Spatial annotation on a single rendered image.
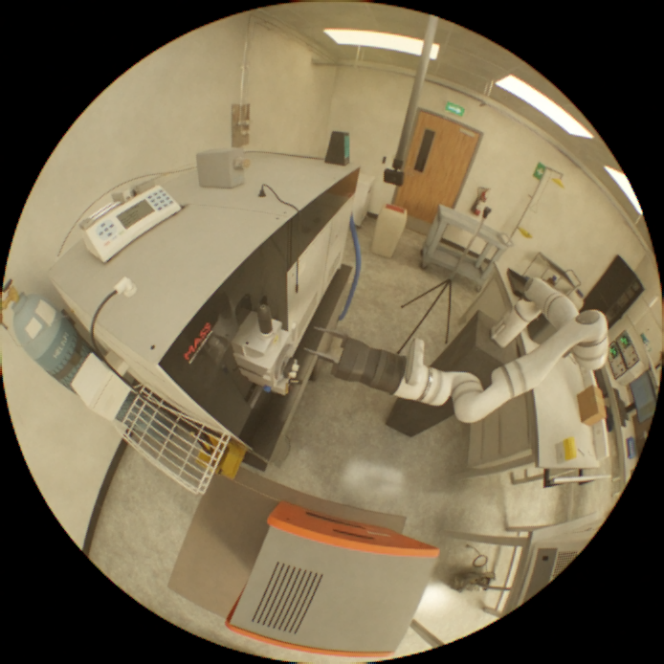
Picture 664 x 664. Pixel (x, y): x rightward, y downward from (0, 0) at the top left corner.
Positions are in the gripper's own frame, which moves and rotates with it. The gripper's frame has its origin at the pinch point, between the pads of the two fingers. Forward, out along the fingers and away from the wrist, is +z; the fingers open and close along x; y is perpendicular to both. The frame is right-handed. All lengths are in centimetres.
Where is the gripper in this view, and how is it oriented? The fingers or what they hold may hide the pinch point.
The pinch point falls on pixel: (309, 337)
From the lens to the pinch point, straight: 41.7
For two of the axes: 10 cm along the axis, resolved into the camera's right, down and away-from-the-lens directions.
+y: -1.3, 5.9, 7.9
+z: -9.4, -3.2, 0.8
